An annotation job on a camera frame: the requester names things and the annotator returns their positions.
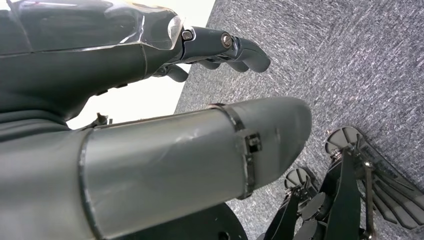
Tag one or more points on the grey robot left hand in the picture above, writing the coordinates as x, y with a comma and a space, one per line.
73, 66

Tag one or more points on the pale desk side panel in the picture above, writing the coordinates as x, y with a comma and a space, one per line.
145, 99

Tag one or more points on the grey robot leg shell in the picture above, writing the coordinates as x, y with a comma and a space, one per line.
159, 165

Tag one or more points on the black round robot joint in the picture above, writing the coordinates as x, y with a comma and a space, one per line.
198, 225

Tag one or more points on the black robot foot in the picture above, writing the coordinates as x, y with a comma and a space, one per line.
397, 195
298, 179

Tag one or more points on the black robot lower leg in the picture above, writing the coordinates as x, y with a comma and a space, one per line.
346, 198
285, 218

